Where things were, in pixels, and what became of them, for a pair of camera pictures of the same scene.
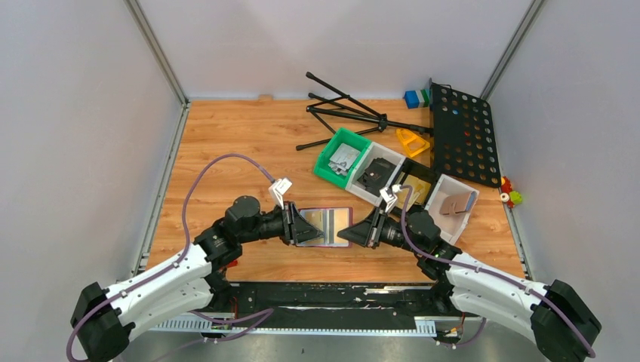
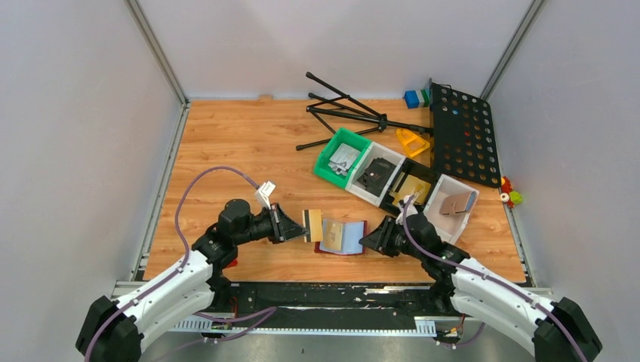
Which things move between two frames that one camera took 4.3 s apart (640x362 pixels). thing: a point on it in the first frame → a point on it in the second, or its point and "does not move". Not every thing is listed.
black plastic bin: x=419 y=171 does not move
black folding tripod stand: x=314 y=108 does not move
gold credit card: x=316 y=216 does not move
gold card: x=341 y=221 → x=333 y=235
